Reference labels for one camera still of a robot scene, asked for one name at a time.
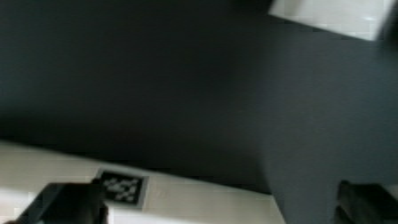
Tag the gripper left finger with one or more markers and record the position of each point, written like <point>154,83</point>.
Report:
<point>67,204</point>

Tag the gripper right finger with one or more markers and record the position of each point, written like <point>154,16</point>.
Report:
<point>366,204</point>

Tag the white square tabletop part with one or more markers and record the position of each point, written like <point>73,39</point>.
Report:
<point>181,200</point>

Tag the white leg near right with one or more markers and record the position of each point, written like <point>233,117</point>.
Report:
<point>350,17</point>

